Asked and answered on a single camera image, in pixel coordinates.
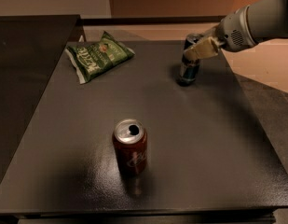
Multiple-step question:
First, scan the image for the red coke can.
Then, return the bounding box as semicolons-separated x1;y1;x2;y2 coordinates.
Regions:
112;119;147;176

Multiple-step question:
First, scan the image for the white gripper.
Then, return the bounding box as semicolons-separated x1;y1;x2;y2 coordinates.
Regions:
184;6;257;61

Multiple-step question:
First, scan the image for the redbull can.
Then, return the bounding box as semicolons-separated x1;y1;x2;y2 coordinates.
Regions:
177;34;201;86

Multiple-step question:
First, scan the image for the green chip bag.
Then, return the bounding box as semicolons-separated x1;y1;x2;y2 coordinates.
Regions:
65;31;135;84

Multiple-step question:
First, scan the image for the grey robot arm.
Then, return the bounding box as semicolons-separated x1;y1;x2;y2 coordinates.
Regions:
184;0;288;61

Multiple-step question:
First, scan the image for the dark side cabinet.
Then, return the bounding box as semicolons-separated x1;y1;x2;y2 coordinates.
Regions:
0;15;84;184

